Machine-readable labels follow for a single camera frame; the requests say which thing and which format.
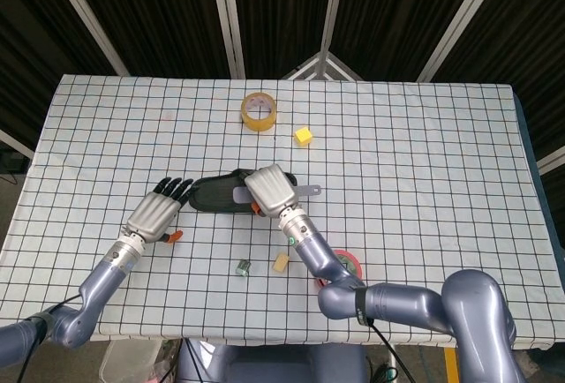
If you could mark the white black checked tablecloth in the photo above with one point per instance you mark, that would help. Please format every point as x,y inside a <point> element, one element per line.
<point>397,158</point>

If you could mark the white triangular frame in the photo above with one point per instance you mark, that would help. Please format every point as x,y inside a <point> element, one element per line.
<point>323,65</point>

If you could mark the clear plastic container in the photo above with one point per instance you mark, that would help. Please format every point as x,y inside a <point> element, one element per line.
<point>128,356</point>

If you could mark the tan sponge block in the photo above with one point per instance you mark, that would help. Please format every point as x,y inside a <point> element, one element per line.
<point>281,263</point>

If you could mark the white partition post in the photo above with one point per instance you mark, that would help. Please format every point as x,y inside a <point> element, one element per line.
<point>552,161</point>
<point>227,17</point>
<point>463,17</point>
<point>84,17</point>
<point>331,3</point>
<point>17,144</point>

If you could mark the yellow foam cube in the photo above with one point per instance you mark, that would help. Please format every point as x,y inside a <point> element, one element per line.
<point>303,137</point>

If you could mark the red tape roll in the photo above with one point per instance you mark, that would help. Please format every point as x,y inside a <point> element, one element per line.
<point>353,264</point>

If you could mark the black rubber slipper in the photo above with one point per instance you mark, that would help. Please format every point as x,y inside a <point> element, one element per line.
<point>212,197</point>

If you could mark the yellow packing tape roll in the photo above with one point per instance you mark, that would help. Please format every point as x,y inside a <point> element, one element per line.
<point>258,126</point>

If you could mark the small green box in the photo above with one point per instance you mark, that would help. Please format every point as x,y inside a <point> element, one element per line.
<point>243,268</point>

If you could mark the blue-grey robot torso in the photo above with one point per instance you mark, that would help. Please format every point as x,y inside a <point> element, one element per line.
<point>273,365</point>

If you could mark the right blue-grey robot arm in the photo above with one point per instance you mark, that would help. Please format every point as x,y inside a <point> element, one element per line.
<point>397,299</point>

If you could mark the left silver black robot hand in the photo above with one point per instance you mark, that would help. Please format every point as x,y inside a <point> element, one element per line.
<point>152,220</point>

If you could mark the grey brush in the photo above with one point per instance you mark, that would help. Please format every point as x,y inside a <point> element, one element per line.
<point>240,194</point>

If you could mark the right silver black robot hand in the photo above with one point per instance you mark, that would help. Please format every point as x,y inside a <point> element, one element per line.
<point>271,191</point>

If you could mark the black device box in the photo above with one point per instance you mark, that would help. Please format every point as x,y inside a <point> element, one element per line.
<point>11,160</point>

